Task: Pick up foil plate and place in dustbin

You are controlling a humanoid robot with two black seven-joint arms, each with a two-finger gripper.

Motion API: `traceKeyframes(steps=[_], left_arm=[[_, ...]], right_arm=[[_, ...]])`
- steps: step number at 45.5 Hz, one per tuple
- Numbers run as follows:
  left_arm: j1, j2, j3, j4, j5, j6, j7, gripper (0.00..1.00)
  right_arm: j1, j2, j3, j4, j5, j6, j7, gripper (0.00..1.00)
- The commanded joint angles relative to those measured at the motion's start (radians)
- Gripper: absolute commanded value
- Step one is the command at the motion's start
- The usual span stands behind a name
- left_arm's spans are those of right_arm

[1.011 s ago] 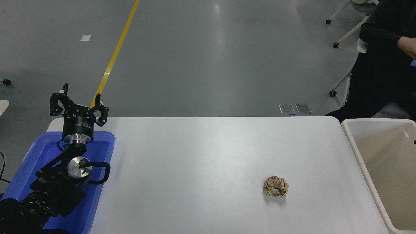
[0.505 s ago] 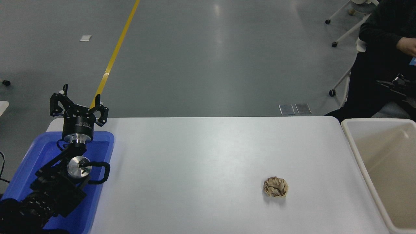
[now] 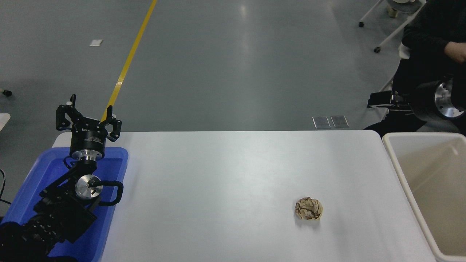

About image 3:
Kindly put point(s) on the person's hand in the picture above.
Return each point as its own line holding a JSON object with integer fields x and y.
{"x": 458, "y": 51}

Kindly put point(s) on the white wheeled frame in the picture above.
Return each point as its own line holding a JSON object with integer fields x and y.
{"x": 391, "y": 36}

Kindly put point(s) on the person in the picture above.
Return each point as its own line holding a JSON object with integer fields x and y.
{"x": 426, "y": 29}

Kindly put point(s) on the black caster wheel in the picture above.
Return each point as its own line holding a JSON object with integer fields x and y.
{"x": 6, "y": 92}

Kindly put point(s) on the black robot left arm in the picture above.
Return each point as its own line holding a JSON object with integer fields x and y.
{"x": 58, "y": 214}

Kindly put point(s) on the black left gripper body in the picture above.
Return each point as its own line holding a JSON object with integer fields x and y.
{"x": 88, "y": 140}

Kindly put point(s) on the blue plastic tray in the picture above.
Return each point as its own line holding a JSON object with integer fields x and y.
{"x": 36, "y": 174}

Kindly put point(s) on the large pale bin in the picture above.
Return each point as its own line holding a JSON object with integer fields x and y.
{"x": 437, "y": 189}

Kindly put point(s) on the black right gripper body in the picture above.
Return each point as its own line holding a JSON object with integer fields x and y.
{"x": 424, "y": 102}

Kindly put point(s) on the silver floor plate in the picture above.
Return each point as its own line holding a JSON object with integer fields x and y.
{"x": 339, "y": 122}
{"x": 321, "y": 123}

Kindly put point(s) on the crumpled tan paper ball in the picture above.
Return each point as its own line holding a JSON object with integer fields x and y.
{"x": 308, "y": 208}

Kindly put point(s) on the white table corner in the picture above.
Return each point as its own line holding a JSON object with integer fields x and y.
{"x": 3, "y": 120}

